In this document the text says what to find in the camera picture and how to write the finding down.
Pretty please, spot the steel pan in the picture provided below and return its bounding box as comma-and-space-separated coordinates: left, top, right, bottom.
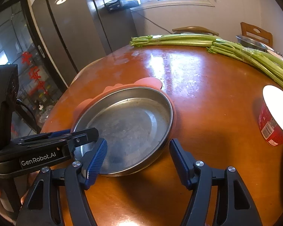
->
74, 89, 170, 176

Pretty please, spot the pink chicken-shaped plate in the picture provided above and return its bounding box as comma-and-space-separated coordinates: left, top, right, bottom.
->
71, 77, 176, 135

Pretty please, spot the large red paper bowl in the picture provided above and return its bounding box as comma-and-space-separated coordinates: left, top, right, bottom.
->
258, 85, 283, 146

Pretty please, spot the left hand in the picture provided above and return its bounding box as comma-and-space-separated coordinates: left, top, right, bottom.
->
0, 171, 39, 225

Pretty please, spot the grey refrigerator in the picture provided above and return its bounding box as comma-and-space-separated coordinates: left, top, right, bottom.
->
32, 0, 137, 86

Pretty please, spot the right celery bunch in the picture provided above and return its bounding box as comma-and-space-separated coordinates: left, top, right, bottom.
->
208, 39, 283, 88

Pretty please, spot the celery bunch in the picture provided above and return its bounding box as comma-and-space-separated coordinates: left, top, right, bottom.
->
208, 39, 283, 88
129, 34, 220, 47

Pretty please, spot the left celery bunch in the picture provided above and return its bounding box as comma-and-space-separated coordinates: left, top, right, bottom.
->
129, 34, 220, 47

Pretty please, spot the curved-back wooden chair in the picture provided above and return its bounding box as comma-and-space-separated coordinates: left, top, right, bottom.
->
172, 26, 219, 36

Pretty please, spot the far steel pot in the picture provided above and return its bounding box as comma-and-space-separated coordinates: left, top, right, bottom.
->
236, 35, 268, 52

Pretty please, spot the wooden chair with cutout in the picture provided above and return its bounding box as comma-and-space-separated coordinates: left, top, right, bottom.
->
240, 22, 273, 47

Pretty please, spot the black camera cable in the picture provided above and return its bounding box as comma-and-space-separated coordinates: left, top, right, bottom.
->
15, 98, 42, 135

